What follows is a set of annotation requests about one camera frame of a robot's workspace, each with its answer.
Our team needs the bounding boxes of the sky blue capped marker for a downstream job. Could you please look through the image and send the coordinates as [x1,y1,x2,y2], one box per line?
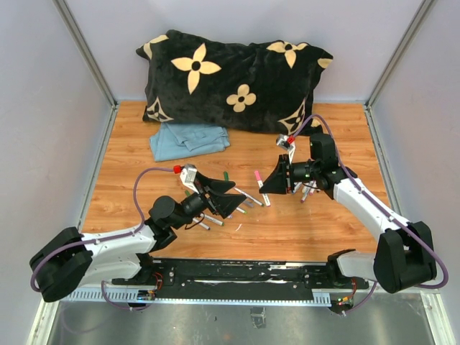
[292,183,303,194]

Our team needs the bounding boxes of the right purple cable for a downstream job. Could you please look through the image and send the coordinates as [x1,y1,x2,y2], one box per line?
[287,114,449,317]

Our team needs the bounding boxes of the purple cable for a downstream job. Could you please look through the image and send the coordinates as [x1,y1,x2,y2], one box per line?
[30,165,180,312]
[287,114,449,317]

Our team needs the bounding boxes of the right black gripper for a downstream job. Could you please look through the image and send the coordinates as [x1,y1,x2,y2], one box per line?
[259,154,319,195]

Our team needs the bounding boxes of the light blue folded cloth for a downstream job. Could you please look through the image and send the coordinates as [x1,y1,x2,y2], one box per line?
[149,123,230,162]

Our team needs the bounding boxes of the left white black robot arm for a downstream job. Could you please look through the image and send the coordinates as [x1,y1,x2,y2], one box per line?
[29,166,246,302]

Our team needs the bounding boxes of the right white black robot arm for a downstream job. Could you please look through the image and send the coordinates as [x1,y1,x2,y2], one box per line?
[259,134,437,293]

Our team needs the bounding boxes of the blue capped white marker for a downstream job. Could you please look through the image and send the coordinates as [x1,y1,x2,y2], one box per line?
[194,219,211,231]

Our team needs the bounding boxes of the purple capped pen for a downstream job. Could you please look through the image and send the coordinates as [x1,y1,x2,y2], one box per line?
[300,186,314,203]

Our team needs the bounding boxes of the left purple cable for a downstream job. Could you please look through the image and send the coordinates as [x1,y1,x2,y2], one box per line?
[30,165,180,312]

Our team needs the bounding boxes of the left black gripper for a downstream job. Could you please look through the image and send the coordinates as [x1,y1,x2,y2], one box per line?
[172,172,247,230]

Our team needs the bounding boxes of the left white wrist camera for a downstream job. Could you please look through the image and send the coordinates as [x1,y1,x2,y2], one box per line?
[180,164,198,192]

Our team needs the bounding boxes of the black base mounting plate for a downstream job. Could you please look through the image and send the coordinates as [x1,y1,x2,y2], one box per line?
[111,254,369,303]

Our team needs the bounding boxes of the aluminium frame rail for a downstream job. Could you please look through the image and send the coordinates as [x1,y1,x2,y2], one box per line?
[52,0,118,108]

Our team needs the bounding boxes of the black floral pillow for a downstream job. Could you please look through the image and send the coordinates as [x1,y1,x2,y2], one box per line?
[136,29,334,136]

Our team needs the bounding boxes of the green capped white marker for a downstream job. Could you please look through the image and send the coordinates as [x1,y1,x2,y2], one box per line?
[204,214,224,226]

